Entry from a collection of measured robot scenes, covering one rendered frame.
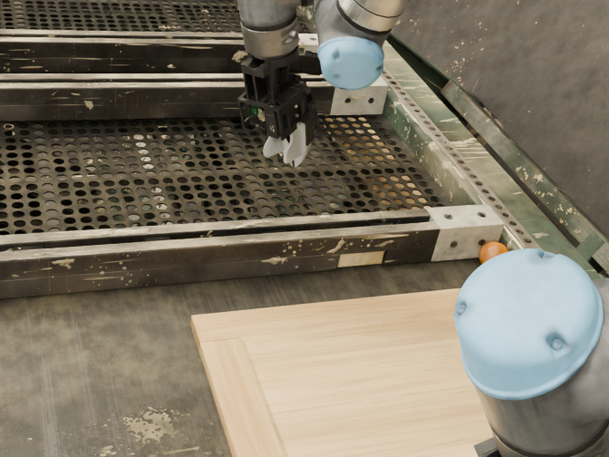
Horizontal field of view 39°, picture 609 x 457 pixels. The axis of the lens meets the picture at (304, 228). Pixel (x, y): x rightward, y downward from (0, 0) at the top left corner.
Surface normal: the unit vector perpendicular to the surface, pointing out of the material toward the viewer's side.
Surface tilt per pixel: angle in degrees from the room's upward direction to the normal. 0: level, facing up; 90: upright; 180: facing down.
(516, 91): 0
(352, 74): 90
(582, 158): 0
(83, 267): 90
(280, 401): 59
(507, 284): 28
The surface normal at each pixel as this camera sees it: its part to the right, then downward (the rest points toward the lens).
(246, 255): 0.32, 0.59
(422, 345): 0.15, -0.81
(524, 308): -0.33, -0.63
